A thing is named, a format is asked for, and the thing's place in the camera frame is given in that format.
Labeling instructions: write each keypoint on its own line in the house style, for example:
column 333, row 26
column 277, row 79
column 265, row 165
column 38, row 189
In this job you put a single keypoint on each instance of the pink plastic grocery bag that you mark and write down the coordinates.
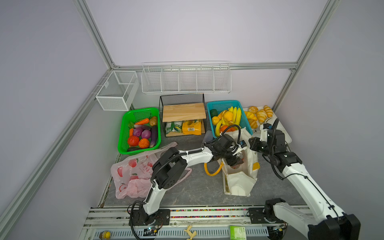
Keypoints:
column 132, row 175

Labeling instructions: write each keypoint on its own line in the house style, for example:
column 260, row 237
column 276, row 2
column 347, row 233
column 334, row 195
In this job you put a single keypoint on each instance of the magenta onion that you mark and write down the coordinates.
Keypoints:
column 146, row 134

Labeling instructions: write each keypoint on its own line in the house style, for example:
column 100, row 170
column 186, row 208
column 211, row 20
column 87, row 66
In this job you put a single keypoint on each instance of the brown potato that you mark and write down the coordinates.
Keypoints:
column 153, row 121

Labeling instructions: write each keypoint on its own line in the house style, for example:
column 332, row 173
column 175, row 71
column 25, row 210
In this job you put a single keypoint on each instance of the striped croissant far right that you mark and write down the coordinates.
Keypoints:
column 268, row 111

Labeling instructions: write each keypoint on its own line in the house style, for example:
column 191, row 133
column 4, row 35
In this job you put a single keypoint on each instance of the green card on rail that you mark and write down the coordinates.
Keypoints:
column 238, row 233

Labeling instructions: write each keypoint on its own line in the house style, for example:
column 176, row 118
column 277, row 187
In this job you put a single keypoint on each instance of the orange fruit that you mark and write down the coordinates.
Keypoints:
column 223, row 128

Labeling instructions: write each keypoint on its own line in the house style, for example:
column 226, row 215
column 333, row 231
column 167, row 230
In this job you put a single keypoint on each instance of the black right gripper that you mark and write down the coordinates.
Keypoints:
column 253, row 146

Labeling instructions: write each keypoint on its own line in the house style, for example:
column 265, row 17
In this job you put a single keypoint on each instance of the orange pumpkin toy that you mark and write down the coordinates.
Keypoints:
column 144, row 143

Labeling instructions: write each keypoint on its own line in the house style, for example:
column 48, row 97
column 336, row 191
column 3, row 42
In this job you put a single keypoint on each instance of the long white wire basket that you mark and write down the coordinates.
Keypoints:
column 186, row 77

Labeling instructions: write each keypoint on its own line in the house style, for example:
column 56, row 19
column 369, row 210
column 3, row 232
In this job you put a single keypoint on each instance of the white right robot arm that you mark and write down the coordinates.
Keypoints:
column 328, row 220

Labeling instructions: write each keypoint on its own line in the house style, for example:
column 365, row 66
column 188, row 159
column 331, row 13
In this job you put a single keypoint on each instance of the yellow croissant left back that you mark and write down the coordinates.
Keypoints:
column 250, row 115

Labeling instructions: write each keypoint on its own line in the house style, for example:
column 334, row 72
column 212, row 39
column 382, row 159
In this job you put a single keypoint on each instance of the green plastic vegetable basket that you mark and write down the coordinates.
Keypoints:
column 128, row 124

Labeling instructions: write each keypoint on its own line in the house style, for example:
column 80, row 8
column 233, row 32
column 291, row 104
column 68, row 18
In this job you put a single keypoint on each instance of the yellow banana bunch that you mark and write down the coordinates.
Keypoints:
column 236, row 120

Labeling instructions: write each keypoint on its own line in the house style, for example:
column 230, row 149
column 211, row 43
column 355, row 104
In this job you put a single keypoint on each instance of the black wire wooden shelf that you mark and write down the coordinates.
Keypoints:
column 182, row 107

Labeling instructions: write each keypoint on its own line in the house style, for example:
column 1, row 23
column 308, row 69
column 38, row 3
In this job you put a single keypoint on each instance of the cream canvas tote bag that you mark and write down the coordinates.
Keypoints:
column 239, row 180

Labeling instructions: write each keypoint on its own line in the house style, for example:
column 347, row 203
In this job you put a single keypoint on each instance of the red tomato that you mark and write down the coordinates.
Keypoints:
column 133, row 141

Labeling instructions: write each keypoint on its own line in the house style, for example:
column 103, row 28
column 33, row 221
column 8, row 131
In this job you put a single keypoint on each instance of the teal plastic fruit basket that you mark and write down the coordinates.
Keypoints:
column 224, row 105

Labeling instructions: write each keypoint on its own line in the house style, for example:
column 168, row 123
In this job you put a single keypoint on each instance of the yellow striped croissant front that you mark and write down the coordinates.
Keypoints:
column 253, row 123

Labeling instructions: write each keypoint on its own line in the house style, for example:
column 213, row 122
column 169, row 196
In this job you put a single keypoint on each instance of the striped croissant middle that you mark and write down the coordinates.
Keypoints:
column 261, row 116

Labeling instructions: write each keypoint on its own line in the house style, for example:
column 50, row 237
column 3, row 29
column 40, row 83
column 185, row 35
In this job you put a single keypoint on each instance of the yellow snack packet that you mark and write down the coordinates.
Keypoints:
column 193, row 127

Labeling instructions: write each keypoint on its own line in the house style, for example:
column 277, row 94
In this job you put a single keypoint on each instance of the round bread roll back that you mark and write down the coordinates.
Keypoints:
column 253, row 109

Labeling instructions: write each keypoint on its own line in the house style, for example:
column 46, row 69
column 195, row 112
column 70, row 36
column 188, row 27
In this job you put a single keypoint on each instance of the small white mesh basket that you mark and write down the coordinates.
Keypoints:
column 118, row 91

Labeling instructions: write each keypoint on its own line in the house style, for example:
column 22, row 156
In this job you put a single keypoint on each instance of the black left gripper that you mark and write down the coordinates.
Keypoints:
column 234, row 161

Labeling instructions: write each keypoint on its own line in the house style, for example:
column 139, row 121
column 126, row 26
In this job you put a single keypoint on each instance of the green avocado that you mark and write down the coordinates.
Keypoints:
column 214, row 113

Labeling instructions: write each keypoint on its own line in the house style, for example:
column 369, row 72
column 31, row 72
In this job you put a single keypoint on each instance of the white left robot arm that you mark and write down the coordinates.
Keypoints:
column 169, row 169

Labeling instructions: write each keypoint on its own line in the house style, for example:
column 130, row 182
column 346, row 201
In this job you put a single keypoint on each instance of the carrot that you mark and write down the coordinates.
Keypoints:
column 143, row 122

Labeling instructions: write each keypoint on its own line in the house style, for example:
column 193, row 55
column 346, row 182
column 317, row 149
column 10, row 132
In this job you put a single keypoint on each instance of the dark purple eggplant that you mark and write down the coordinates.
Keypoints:
column 154, row 136

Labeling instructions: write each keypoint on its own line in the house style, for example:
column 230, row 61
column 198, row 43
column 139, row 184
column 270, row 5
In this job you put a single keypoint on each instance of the green snack packet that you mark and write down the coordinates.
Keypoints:
column 174, row 127

